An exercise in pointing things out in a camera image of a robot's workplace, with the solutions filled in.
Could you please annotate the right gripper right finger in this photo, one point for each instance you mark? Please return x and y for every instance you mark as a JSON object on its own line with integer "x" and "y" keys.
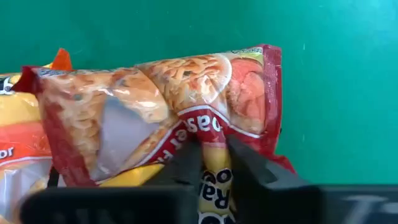
{"x": 255, "y": 186}

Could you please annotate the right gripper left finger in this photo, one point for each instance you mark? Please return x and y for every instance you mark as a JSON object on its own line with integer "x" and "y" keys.
{"x": 186, "y": 171}

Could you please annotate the red beef ramen pack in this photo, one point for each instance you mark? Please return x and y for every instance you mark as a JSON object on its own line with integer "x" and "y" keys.
{"x": 155, "y": 93}

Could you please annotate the orange chicken ramen pack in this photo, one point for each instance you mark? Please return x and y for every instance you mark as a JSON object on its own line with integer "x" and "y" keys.
{"x": 18, "y": 133}

